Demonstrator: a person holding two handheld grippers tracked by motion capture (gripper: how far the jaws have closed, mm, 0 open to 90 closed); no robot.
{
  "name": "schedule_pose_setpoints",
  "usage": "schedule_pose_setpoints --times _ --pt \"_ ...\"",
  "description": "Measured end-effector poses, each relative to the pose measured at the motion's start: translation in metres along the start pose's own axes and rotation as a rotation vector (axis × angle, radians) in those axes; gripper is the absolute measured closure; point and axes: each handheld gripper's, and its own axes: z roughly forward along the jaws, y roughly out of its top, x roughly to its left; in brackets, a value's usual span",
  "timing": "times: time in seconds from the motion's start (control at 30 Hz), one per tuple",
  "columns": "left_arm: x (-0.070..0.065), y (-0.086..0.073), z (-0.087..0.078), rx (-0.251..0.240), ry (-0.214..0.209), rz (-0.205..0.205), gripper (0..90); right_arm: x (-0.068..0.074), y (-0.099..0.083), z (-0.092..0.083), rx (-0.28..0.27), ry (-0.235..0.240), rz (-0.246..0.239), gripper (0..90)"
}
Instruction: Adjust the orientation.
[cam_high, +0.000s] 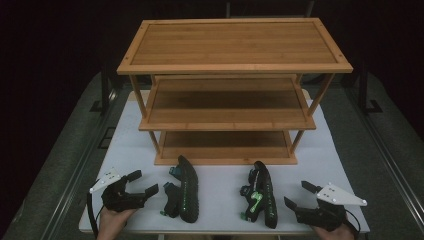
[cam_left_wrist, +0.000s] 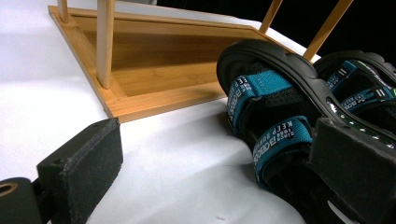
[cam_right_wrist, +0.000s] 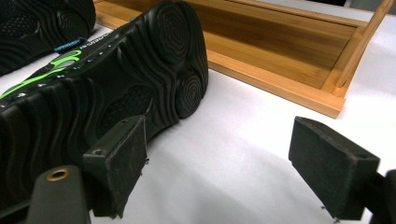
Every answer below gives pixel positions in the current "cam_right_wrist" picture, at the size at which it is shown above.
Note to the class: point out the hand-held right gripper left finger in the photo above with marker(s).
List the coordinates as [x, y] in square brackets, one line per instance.
[120, 161]

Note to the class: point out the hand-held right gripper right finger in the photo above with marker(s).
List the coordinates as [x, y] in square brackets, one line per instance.
[330, 168]

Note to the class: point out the black green-trimmed sandal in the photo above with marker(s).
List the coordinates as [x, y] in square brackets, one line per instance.
[31, 25]
[109, 77]

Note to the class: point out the wooden shoe rack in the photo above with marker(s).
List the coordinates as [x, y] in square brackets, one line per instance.
[280, 40]

